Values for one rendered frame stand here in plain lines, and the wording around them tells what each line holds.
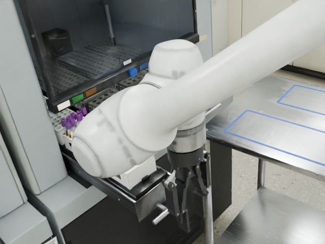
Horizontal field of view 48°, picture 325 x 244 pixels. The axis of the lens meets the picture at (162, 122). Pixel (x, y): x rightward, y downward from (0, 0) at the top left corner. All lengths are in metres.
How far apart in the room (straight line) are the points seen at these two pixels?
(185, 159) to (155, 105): 0.26
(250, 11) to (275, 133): 2.35
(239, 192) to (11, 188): 1.34
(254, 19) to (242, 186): 1.70
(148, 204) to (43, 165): 0.32
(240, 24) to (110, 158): 3.00
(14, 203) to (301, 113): 0.87
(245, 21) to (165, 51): 2.81
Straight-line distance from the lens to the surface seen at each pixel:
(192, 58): 0.62
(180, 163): 0.73
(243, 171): 2.21
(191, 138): 0.69
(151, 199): 0.94
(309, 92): 1.31
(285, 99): 1.26
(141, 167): 0.92
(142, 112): 0.49
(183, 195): 0.79
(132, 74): 1.11
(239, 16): 3.43
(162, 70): 0.61
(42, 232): 1.07
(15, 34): 0.93
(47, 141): 1.05
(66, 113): 1.22
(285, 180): 2.18
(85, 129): 0.52
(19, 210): 1.10
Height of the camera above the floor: 1.43
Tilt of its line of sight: 32 degrees down
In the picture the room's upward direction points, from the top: 7 degrees counter-clockwise
